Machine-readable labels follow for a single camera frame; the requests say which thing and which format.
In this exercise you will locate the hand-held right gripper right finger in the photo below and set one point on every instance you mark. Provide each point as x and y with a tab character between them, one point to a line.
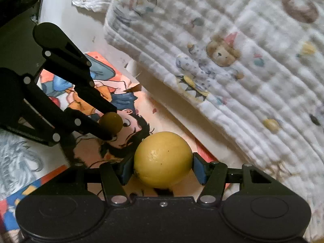
201	168

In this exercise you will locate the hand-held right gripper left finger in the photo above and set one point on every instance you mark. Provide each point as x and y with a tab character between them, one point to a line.
125	170

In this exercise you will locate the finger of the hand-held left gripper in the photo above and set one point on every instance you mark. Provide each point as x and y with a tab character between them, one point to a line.
76	121
81	78

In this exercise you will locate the small olive green fruit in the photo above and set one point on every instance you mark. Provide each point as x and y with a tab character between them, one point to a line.
111	123

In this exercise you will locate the yellow lemon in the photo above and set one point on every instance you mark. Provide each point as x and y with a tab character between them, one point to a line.
162	157

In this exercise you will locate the comic printed mat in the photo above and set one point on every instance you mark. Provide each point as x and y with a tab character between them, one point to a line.
157	121

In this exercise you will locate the white cartoon printed blanket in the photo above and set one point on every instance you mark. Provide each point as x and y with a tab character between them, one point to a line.
227	93

